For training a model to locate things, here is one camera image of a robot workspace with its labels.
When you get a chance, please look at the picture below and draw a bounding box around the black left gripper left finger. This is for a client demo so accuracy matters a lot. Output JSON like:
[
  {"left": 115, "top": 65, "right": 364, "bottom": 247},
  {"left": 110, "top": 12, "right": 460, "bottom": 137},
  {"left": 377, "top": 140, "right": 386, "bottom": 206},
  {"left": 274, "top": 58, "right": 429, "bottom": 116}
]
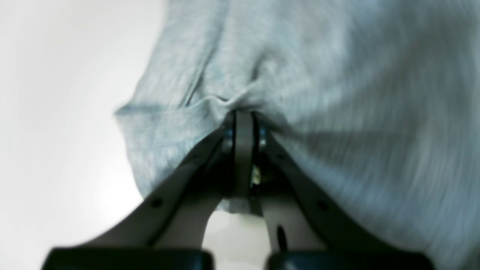
[{"left": 42, "top": 111, "right": 254, "bottom": 270}]

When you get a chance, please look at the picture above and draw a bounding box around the grey T-shirt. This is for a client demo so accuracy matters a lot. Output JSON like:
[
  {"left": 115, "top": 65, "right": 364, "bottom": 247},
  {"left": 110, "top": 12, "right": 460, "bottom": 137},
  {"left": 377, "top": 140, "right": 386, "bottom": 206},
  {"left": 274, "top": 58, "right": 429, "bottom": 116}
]
[{"left": 115, "top": 0, "right": 480, "bottom": 270}]

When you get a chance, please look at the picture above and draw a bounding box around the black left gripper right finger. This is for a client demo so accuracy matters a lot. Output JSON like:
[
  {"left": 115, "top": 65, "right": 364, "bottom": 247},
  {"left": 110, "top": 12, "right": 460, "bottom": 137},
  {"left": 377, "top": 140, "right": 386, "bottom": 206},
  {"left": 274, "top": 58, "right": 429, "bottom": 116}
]
[{"left": 252, "top": 113, "right": 434, "bottom": 270}]

